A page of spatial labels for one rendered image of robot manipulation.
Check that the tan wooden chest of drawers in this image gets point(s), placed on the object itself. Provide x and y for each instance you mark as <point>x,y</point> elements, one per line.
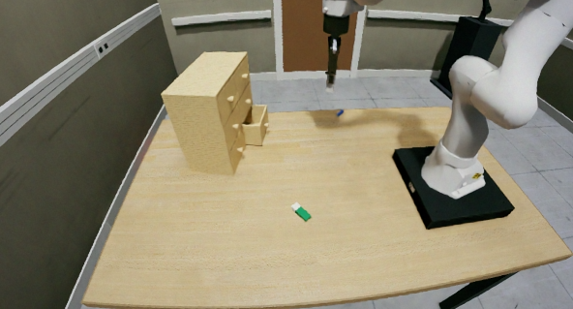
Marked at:
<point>192,107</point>

